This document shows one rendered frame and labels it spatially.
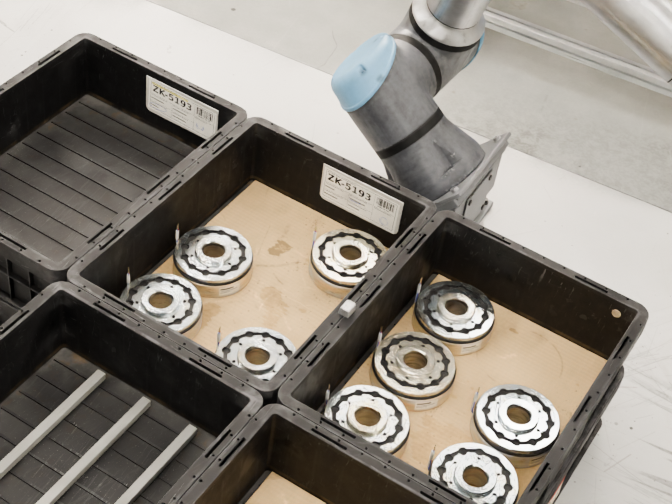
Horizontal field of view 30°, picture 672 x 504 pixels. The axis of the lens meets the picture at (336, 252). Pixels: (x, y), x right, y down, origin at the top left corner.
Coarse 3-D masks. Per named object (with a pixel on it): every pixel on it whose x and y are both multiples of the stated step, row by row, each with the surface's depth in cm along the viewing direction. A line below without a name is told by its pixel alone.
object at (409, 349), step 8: (400, 352) 153; (408, 352) 153; (416, 352) 154; (424, 352) 153; (400, 360) 152; (432, 360) 153; (400, 368) 151; (408, 368) 151; (424, 368) 152; (432, 368) 152; (416, 376) 151; (424, 376) 151
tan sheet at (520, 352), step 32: (512, 320) 164; (480, 352) 159; (512, 352) 160; (544, 352) 161; (576, 352) 161; (352, 384) 153; (480, 384) 156; (544, 384) 157; (576, 384) 157; (416, 416) 151; (448, 416) 151; (416, 448) 148
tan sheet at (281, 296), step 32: (256, 192) 176; (224, 224) 171; (256, 224) 172; (288, 224) 172; (320, 224) 173; (256, 256) 167; (288, 256) 168; (256, 288) 163; (288, 288) 164; (224, 320) 158; (256, 320) 159; (288, 320) 160; (320, 320) 160
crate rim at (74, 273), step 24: (264, 120) 172; (216, 144) 167; (312, 144) 170; (192, 168) 163; (360, 168) 167; (168, 192) 161; (408, 192) 165; (144, 216) 156; (432, 216) 162; (120, 240) 153; (408, 240) 158; (384, 264) 155; (96, 288) 146; (360, 288) 151; (336, 312) 148; (168, 336) 142; (312, 336) 145; (216, 360) 141; (288, 360) 142; (264, 384) 139
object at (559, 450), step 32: (544, 256) 159; (384, 288) 152; (608, 288) 156; (352, 320) 147; (640, 320) 153; (320, 352) 145; (288, 384) 139; (608, 384) 146; (320, 416) 137; (576, 416) 142; (416, 480) 132; (544, 480) 134
